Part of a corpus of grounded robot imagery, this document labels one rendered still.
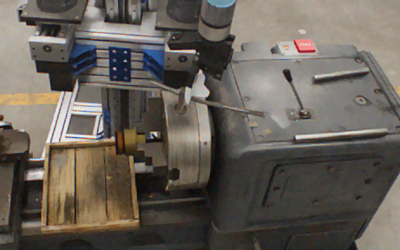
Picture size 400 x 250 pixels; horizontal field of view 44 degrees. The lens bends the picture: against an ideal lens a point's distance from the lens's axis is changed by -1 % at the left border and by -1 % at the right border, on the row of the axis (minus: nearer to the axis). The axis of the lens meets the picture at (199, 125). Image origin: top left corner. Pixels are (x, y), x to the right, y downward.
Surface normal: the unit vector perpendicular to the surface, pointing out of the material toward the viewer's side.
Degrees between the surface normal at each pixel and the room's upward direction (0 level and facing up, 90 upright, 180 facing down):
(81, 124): 0
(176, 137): 40
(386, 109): 0
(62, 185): 0
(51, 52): 90
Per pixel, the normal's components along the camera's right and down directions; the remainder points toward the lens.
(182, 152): 0.18, 0.21
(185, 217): 0.09, -0.70
